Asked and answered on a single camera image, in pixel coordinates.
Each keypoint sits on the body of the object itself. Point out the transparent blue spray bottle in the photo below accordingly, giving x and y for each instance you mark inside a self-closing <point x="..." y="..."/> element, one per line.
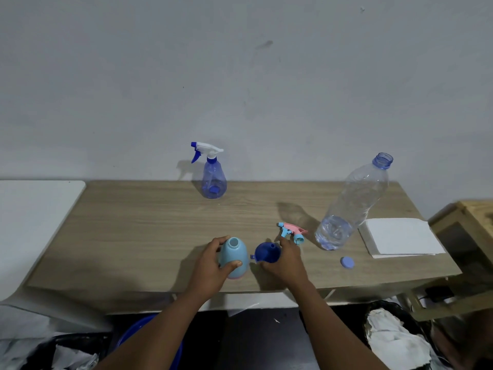
<point x="213" y="177"/>

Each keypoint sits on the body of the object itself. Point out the black plastic bag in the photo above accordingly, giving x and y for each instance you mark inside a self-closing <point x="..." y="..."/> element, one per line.
<point x="88" y="342"/>

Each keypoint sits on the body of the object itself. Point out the light blue spray bottle body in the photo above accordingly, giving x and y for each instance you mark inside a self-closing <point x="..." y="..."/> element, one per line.
<point x="235" y="253"/>

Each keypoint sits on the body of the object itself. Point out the person's right thumb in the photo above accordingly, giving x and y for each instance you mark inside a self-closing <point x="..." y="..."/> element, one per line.
<point x="267" y="266"/>

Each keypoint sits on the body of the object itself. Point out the person's left thumb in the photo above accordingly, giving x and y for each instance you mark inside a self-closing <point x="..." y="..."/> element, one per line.
<point x="232" y="264"/>

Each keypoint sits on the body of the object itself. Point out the crumpled white paper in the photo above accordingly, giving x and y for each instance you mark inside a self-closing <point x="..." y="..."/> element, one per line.
<point x="73" y="358"/>

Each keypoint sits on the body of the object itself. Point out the dark blue funnel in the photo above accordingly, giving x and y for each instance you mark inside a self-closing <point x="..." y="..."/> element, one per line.
<point x="267" y="252"/>

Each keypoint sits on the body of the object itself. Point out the person's right forearm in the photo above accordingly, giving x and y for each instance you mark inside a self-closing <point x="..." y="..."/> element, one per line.
<point x="331" y="331"/>

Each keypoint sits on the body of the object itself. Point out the blue bottle cap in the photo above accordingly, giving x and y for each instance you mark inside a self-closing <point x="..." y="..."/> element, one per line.
<point x="347" y="262"/>

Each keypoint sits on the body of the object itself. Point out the clear plastic water bottle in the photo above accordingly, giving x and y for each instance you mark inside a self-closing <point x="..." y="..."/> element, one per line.
<point x="352" y="206"/>

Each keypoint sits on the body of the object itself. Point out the crumpled white cloth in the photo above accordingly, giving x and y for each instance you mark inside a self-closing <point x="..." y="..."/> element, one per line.
<point x="393" y="339"/>

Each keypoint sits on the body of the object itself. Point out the person's right hand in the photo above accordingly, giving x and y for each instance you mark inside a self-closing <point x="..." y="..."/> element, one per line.
<point x="289" y="265"/>

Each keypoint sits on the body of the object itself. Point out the wooden stool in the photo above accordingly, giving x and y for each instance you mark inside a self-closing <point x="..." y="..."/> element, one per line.
<point x="468" y="242"/>

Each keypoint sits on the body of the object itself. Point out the stack of white paper napkins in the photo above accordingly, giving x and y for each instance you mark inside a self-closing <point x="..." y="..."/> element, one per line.
<point x="402" y="236"/>

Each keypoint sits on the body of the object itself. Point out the blue plastic basin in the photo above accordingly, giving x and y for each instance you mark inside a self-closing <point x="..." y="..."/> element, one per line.
<point x="134" y="332"/>

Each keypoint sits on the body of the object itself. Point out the pink and blue spray nozzle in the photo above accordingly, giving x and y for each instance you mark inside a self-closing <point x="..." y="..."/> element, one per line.
<point x="293" y="230"/>

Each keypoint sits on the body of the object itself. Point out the person's left hand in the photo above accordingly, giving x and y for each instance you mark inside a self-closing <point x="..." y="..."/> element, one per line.
<point x="206" y="271"/>

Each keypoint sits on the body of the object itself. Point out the white plastic sheet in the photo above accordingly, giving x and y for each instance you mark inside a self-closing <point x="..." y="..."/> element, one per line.
<point x="34" y="319"/>

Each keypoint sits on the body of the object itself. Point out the person's left forearm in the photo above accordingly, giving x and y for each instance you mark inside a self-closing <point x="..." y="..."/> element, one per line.
<point x="154" y="335"/>

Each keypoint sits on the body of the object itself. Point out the black waste bin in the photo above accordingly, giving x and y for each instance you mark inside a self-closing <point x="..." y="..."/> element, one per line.
<point x="418" y="323"/>

